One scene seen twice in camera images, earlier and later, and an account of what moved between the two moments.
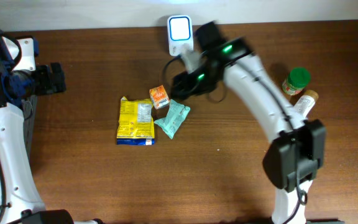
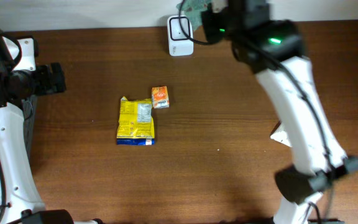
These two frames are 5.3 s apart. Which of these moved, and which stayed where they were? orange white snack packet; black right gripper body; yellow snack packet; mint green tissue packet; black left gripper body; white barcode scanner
Moved: black right gripper body; mint green tissue packet
Stayed: yellow snack packet; black left gripper body; orange white snack packet; white barcode scanner
